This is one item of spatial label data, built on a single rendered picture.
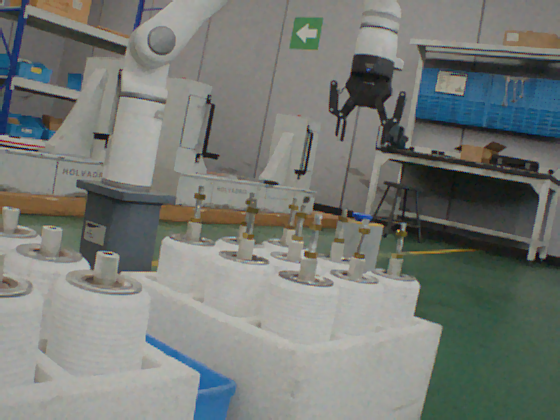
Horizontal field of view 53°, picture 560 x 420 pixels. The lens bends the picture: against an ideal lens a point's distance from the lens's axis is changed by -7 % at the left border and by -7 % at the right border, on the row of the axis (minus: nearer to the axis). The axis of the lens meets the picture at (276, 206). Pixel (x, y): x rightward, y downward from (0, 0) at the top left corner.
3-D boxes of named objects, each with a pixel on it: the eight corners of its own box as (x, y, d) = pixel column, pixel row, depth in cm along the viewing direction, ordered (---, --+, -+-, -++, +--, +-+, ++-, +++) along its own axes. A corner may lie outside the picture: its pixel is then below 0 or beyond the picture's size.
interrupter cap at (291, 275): (344, 289, 79) (345, 284, 79) (300, 288, 75) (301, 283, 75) (309, 275, 85) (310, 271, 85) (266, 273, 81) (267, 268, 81)
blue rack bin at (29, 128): (-18, 129, 539) (-14, 108, 538) (16, 134, 571) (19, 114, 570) (9, 135, 512) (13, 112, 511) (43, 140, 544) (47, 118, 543)
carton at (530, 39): (510, 54, 536) (513, 38, 535) (559, 57, 507) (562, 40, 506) (502, 46, 514) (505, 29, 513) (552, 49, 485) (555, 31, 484)
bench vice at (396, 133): (393, 150, 553) (397, 125, 551) (410, 153, 543) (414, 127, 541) (375, 144, 518) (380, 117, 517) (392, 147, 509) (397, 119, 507)
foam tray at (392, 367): (105, 373, 96) (119, 271, 95) (260, 352, 126) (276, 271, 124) (276, 486, 71) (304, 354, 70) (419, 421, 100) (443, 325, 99)
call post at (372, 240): (307, 361, 125) (337, 218, 123) (327, 357, 130) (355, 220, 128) (334, 373, 120) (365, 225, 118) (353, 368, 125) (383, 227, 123)
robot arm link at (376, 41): (403, 72, 109) (408, 41, 109) (396, 58, 98) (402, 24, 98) (356, 65, 112) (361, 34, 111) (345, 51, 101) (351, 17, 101)
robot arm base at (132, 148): (94, 182, 113) (110, 95, 112) (129, 185, 121) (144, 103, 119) (124, 190, 108) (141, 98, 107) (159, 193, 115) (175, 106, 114)
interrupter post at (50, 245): (34, 254, 64) (38, 225, 63) (53, 254, 65) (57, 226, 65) (44, 259, 62) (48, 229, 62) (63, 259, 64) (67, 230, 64)
